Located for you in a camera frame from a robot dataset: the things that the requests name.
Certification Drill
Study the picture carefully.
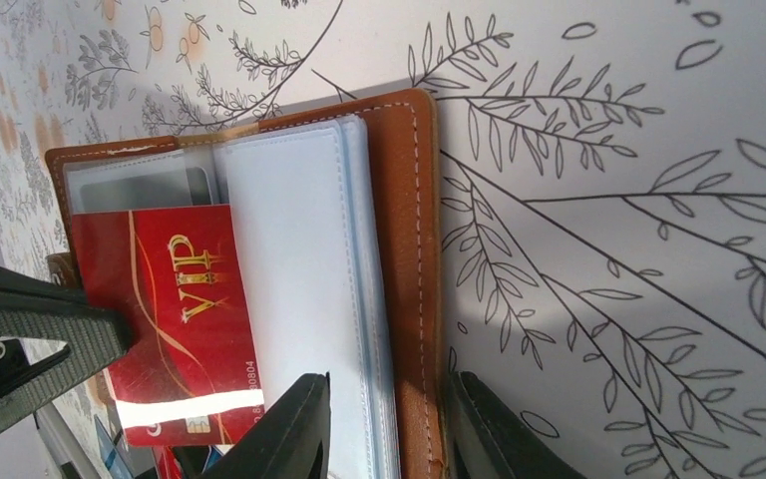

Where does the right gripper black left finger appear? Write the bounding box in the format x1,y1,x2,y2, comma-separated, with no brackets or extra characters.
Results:
201,373,331,479

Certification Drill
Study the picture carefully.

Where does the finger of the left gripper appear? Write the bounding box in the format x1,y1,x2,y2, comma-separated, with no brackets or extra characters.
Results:
0,266,134,434

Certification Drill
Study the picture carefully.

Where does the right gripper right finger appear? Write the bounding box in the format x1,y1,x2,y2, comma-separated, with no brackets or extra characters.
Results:
446,371,582,479

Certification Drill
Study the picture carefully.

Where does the red VIP card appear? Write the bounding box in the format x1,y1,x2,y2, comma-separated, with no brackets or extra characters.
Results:
72,205,264,447

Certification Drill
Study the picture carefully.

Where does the brown leather card holder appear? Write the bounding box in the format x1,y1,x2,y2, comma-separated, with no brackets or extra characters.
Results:
45,88,448,478

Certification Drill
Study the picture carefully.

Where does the black card bottom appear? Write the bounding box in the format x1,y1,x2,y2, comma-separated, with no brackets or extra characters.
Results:
73,168,212,214

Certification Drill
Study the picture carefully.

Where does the blue card lower left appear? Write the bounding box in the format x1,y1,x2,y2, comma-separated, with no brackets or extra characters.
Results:
94,415,135,479

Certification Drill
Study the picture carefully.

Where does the floral patterned table mat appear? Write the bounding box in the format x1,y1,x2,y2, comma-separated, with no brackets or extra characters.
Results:
0,1,766,478

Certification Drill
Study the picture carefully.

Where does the aluminium rail frame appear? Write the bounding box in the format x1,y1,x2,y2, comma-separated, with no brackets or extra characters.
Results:
33,404,101,479

